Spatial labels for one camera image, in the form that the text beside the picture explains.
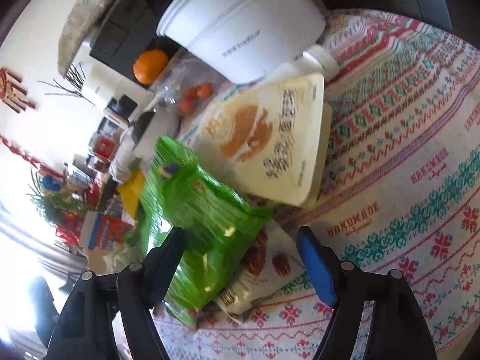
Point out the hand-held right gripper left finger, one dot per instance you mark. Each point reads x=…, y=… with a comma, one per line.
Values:
x=165, y=262

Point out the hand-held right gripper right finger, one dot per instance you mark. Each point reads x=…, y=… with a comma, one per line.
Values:
x=318, y=270

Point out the white nut packet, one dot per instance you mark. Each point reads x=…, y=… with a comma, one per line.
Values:
x=262, y=266

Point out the green snack bag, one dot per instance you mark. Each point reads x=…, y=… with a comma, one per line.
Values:
x=195, y=210

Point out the cream spouted pouch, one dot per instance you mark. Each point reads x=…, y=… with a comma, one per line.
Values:
x=270, y=146

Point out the white blue red package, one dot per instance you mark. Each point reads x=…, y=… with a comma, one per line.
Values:
x=107, y=232

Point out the yellow bag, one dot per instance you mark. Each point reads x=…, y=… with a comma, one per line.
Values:
x=131, y=191

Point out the green leafy plant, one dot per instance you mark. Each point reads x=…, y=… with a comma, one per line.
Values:
x=56, y=202

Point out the red label jar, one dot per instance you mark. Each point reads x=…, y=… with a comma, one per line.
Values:
x=103, y=148

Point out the patterned knit tablecloth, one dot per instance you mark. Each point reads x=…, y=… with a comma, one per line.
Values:
x=393, y=157

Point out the small tangerine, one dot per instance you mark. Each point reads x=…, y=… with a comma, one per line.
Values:
x=205, y=90
x=186, y=106
x=189, y=94

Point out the glass teapot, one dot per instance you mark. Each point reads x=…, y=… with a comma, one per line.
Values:
x=176, y=82

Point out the large orange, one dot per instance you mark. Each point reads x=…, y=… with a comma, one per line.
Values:
x=151, y=66

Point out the bare decorative branches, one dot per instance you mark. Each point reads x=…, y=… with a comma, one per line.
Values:
x=63, y=86

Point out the black microwave oven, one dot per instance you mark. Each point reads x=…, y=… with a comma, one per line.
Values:
x=127, y=26

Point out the white electric pot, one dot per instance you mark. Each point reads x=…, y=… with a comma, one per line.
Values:
x=243, y=26

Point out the floral cloth cover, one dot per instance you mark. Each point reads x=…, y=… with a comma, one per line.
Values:
x=86, y=11

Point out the red wall decoration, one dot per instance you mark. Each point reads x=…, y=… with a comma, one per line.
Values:
x=15, y=93

